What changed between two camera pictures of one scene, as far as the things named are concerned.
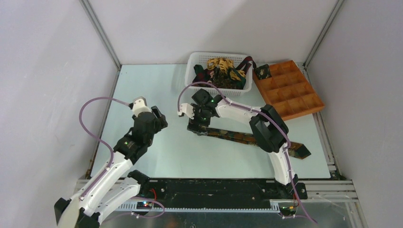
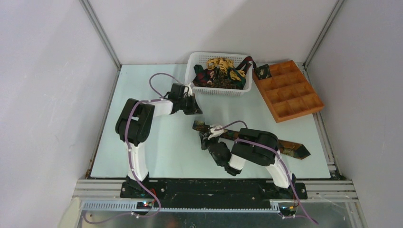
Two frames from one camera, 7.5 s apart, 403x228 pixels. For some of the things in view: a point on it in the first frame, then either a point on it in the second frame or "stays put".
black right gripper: (196, 121) to (205, 141)
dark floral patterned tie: (297, 150) stays put
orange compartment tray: (289, 90) stays put
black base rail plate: (186, 190) stays put
